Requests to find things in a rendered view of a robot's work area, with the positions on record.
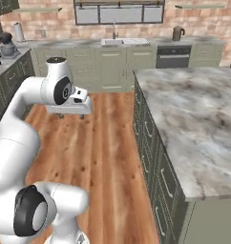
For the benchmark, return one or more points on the black dishwasher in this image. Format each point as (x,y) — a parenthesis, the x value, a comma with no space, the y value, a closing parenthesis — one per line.
(173,57)

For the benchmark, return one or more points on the dark green island cupboards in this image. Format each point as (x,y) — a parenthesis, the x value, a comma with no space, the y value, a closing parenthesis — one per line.
(158,171)

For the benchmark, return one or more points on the metal tap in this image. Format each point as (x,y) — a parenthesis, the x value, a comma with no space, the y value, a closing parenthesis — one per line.
(114,30)

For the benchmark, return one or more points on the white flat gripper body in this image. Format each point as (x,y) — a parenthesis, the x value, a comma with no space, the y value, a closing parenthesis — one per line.
(73,108)

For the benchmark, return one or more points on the wall power outlet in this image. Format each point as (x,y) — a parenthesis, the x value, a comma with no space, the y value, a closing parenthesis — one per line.
(43,33)

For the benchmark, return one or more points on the dark brown kettle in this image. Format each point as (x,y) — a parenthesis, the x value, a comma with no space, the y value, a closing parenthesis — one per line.
(177,33)

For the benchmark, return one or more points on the window with grey panes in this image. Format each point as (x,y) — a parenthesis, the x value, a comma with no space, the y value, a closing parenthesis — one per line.
(120,14)

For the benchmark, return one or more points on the white paper towel roll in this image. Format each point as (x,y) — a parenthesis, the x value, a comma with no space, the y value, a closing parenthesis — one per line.
(18,32)

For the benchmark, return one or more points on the dark green side cupboard run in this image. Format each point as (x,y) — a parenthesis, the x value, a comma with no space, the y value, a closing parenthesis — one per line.
(9,79)

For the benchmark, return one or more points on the long sage green cupboard run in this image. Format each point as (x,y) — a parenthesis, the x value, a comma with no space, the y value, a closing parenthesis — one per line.
(111,68)

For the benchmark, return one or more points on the grey stand mixer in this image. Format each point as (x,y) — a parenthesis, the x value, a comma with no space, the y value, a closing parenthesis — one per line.
(8,47)

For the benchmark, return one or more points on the white sink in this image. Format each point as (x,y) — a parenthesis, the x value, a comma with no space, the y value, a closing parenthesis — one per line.
(124,41)

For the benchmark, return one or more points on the small sage green cupboard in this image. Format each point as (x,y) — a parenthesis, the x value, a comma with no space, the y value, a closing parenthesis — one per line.
(205,54)

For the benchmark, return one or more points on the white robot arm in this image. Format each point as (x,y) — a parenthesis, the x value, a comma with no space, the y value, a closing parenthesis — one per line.
(15,149)

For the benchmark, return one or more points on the dark green wall cupboard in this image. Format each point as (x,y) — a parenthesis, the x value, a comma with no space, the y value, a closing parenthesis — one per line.
(4,5)

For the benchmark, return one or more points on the pale wall shelf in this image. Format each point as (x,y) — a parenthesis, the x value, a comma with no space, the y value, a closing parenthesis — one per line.
(200,6)
(36,10)

